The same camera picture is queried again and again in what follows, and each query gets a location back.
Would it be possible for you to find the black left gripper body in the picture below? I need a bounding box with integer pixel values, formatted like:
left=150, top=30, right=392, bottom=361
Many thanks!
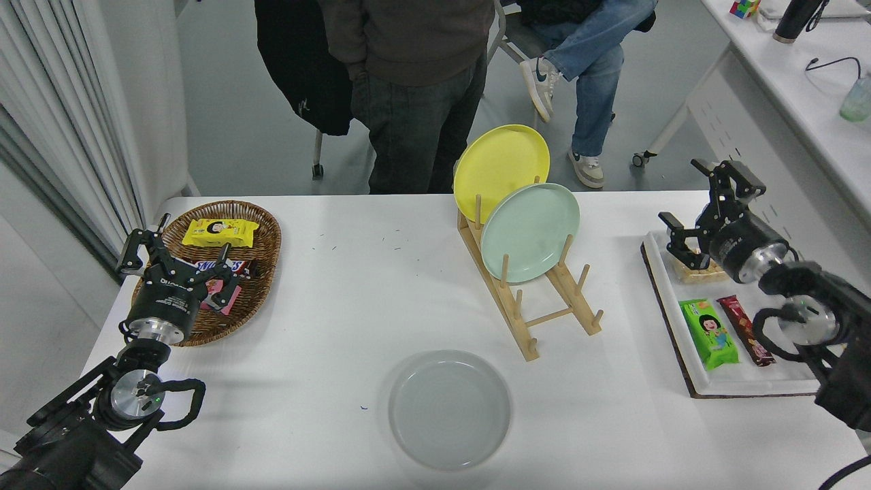
left=127, top=265, right=209, bottom=330

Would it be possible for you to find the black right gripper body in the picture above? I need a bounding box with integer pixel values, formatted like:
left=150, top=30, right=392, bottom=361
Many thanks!
left=706, top=213, right=785, bottom=282

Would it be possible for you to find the grey plate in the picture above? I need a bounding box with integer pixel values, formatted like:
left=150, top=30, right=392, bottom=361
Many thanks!
left=389, top=350, right=512, bottom=472

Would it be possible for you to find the mint green plate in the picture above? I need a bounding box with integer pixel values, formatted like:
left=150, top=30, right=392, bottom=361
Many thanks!
left=480, top=183, right=581, bottom=284

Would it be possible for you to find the wooden plate rack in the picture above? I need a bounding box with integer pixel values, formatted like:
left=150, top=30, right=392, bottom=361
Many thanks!
left=458, top=178, right=605, bottom=361

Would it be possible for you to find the yellow plate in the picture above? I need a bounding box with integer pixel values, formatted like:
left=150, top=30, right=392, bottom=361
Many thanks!
left=453, top=124, right=550, bottom=223

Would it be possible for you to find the brown Snickers bar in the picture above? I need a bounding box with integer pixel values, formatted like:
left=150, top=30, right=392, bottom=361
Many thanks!
left=178, top=257, right=259, bottom=280

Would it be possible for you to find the pink snack packet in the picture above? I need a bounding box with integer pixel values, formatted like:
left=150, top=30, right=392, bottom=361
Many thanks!
left=199, top=278, right=244, bottom=315

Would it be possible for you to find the clear packet of nut biscuits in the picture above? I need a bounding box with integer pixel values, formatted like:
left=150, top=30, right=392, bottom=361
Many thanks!
left=674, top=255, right=729, bottom=284

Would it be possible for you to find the yellow snack packet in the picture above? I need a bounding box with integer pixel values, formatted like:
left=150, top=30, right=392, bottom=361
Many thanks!
left=182, top=218, right=261, bottom=248

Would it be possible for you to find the brown wicker basket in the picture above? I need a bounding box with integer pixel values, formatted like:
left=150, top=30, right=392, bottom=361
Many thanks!
left=131, top=199, right=283, bottom=348

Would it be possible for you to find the dark red snack bar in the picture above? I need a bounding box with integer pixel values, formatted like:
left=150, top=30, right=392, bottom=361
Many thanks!
left=717, top=295, right=777, bottom=368

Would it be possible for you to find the green snack packet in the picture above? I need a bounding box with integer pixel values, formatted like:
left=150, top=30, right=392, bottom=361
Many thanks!
left=679, top=299, right=740, bottom=372

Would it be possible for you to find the white tray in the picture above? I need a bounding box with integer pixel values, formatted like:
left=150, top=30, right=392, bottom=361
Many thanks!
left=643, top=229, right=825, bottom=397

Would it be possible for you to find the brown board under tray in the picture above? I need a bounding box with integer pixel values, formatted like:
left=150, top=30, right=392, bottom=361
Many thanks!
left=641, top=244, right=821, bottom=400

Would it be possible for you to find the pale green glass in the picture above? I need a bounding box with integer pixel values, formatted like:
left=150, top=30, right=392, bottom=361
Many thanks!
left=840, top=75, right=871, bottom=124

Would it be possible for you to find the seated person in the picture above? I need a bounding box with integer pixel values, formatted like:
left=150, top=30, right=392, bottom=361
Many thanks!
left=517, top=0, right=659, bottom=190

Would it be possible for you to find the white vertical curtain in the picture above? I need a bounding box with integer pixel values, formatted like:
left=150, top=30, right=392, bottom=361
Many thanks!
left=0, top=0, right=147, bottom=273

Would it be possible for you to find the black bottle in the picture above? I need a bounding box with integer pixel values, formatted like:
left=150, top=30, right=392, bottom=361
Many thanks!
left=774, top=0, right=825, bottom=44

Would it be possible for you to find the silver laptop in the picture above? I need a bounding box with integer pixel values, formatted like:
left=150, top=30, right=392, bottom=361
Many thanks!
left=759, top=0, right=871, bottom=20

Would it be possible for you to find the black jacket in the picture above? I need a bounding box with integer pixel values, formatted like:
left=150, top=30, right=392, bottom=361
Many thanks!
left=254, top=0, right=353, bottom=137

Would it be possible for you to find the standing person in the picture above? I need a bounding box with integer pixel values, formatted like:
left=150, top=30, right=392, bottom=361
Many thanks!
left=320, top=0, right=496, bottom=195

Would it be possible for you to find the grey office chair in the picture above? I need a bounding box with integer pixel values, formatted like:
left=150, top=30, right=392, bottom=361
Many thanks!
left=484, top=0, right=552, bottom=69

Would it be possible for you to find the thin black cable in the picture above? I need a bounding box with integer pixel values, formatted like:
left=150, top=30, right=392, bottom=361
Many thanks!
left=806, top=56, right=864, bottom=79

